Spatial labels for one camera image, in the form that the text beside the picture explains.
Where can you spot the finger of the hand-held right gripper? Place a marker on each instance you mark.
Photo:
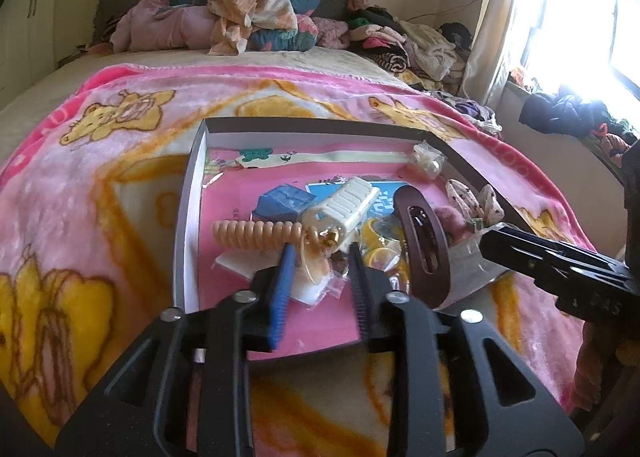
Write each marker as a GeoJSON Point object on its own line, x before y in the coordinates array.
{"type": "Point", "coordinates": [550, 244]}
{"type": "Point", "coordinates": [520, 259]}

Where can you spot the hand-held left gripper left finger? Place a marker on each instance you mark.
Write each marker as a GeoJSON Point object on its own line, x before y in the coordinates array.
{"type": "Point", "coordinates": [280, 287]}

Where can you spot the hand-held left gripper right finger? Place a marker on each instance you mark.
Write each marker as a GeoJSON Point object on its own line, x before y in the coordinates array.
{"type": "Point", "coordinates": [358, 282]}

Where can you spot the clear packet with gold earrings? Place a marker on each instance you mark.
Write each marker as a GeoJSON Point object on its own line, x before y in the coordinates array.
{"type": "Point", "coordinates": [322, 262]}

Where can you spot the yellow rings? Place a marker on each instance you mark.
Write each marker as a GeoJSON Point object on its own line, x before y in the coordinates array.
{"type": "Point", "coordinates": [377, 237]}

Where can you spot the cream hair accessory packet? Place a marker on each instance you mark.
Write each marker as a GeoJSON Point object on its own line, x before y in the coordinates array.
{"type": "Point", "coordinates": [235, 264]}

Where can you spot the brown oval hair clip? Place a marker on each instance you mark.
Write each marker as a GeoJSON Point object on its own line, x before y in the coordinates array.
{"type": "Point", "coordinates": [425, 247]}

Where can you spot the pink pom-pom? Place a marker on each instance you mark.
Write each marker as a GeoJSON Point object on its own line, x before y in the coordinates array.
{"type": "Point", "coordinates": [450, 224]}

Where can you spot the cream cloud hair claw clip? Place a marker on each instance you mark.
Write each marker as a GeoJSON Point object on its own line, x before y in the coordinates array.
{"type": "Point", "coordinates": [345, 202]}

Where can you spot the blue hair clip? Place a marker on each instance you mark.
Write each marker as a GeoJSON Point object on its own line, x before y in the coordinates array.
{"type": "Point", "coordinates": [282, 201]}

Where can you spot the dark cardboard box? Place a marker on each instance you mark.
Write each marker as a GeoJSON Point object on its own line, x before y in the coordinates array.
{"type": "Point", "coordinates": [187, 237]}

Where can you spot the small clear jewelry packet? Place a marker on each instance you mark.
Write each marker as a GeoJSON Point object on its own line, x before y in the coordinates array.
{"type": "Point", "coordinates": [429, 159]}

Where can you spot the spotted fabric hair bow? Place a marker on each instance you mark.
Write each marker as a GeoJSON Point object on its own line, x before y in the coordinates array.
{"type": "Point", "coordinates": [475, 199]}

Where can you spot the dark clothes on windowsill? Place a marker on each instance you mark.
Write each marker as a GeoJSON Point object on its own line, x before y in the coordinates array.
{"type": "Point", "coordinates": [560, 112]}

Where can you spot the purple clothing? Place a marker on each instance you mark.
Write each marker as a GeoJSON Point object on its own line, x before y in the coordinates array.
{"type": "Point", "coordinates": [470, 112]}

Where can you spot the window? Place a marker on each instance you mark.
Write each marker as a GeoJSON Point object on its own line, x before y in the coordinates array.
{"type": "Point", "coordinates": [575, 22]}

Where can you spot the pink printed blanket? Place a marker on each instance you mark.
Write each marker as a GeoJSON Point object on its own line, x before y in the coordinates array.
{"type": "Point", "coordinates": [90, 197]}

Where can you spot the beige curtain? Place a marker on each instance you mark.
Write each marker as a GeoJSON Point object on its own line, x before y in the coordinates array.
{"type": "Point", "coordinates": [492, 22]}

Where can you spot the pile of mixed clothes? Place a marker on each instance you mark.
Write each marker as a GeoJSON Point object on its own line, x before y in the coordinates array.
{"type": "Point", "coordinates": [410, 42]}

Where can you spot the orange and white floral cloth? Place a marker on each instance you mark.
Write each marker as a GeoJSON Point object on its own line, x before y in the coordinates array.
{"type": "Point", "coordinates": [250, 7]}

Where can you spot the pink clothing bundle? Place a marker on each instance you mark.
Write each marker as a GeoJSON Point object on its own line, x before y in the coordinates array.
{"type": "Point", "coordinates": [165, 27]}

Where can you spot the cream wardrobe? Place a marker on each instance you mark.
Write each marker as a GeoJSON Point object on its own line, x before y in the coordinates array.
{"type": "Point", "coordinates": [27, 7]}

